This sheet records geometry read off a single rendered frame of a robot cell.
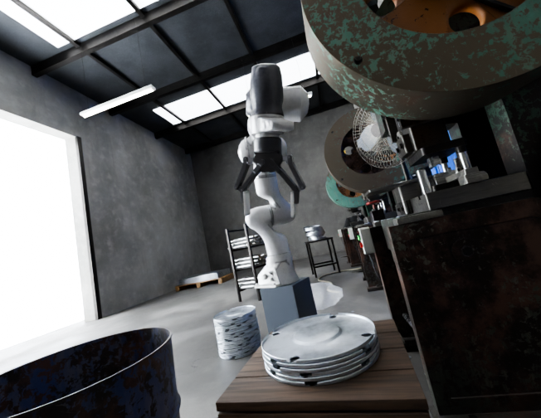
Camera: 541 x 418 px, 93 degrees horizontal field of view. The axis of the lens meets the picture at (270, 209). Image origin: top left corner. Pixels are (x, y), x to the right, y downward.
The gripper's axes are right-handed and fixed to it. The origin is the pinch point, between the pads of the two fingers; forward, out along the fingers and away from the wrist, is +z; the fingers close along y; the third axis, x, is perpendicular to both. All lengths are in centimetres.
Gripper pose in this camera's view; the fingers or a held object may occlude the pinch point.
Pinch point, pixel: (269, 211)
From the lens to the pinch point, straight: 72.2
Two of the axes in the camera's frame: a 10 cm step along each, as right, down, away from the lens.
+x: -2.9, 1.7, -9.4
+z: 0.3, 9.9, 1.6
